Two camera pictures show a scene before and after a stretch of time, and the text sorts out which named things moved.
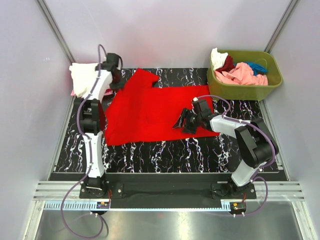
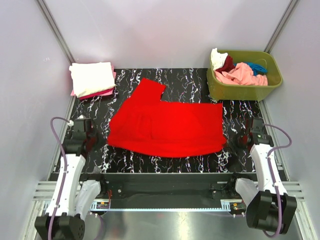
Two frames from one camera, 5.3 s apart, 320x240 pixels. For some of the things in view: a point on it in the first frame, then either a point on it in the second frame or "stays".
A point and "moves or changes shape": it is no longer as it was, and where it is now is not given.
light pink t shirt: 242,74 stays
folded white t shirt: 83,75 stays
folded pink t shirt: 72,93 stays
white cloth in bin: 218,59 stays
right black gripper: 185,114 → 232,147
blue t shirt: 257,68 stays
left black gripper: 115,86 → 94,130
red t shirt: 139,111 moves or changes shape
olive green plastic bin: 221,91 stays
